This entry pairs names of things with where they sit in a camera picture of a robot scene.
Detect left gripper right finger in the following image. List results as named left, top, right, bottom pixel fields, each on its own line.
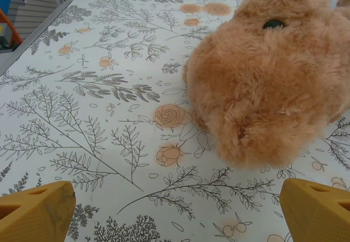
left=280, top=178, right=350, bottom=242

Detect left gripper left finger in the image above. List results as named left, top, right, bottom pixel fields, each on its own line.
left=0, top=181, right=76, bottom=242

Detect floral tablecloth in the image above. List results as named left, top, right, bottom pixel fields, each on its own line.
left=0, top=0, right=350, bottom=242

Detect brown teddy bear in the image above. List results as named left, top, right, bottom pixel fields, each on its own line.
left=182, top=0, right=350, bottom=170

